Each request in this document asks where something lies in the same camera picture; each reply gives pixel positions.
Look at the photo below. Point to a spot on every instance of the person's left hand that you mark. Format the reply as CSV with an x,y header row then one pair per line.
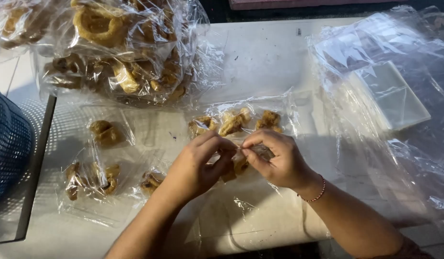
x,y
193,169

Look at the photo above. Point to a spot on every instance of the person's right hand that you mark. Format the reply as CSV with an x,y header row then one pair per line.
x,y
283,162

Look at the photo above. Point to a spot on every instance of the small clear snack packet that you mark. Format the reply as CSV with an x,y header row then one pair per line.
x,y
234,122
151,180
202,126
105,133
270,120
96,180
240,166

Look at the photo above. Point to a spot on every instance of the flat clear plastic sheet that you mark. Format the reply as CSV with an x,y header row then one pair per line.
x,y
250,216

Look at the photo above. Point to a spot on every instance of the stack of empty clear bags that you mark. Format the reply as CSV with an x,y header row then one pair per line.
x,y
394,97

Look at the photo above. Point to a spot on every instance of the large clear bag of fried rings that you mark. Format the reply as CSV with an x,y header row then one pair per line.
x,y
128,54
20,25

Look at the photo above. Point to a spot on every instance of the large crumpled clear plastic wrap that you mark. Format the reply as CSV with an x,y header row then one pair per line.
x,y
351,46

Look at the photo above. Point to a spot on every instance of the pink board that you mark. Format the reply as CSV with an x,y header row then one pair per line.
x,y
297,3

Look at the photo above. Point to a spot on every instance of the blue plastic mesh basket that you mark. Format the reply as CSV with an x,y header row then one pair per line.
x,y
7,144

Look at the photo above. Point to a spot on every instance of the dark metal table rail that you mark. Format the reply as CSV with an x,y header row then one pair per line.
x,y
36,165

